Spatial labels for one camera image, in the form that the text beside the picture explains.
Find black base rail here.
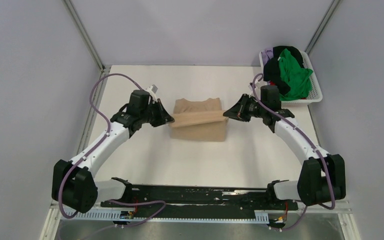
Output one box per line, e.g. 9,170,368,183
119,184,298,218

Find beige t shirt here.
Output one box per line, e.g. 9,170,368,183
169,98,228,142

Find aluminium frame post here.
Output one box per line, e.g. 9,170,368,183
62,0,105,73
304,0,343,54

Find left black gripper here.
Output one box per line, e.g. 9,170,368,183
139,98,174,127

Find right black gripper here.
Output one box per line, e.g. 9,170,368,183
223,93,267,123

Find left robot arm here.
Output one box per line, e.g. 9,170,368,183
51,85,175,213

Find aluminium frame post left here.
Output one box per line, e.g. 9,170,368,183
62,0,105,73

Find black t shirt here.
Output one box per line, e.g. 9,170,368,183
262,45,304,94

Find white slotted cable duct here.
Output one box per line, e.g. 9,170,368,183
72,208,270,224

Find lavender t shirt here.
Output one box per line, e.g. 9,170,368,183
261,47,274,63

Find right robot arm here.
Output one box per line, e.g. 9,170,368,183
223,85,346,209

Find white plastic basket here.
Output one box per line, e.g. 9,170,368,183
258,45,323,106

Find green t shirt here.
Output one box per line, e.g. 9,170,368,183
278,49,314,101

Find aluminium frame post right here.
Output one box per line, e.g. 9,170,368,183
304,0,343,54

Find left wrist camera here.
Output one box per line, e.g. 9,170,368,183
145,84,158,103

